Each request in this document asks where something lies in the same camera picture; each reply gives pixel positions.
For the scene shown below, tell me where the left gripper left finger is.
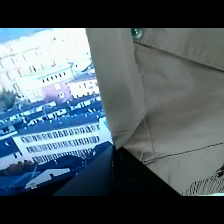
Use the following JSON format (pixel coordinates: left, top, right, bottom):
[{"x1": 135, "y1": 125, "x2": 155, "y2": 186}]
[{"x1": 53, "y1": 144, "x2": 116, "y2": 197}]

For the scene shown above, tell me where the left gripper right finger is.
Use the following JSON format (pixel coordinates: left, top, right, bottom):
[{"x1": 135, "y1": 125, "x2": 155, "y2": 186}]
[{"x1": 114, "y1": 146, "x2": 183, "y2": 197}]

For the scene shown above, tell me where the beige shirt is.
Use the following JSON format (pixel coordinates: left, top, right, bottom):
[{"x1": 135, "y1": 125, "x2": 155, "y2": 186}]
[{"x1": 85, "y1": 27, "x2": 224, "y2": 197}]

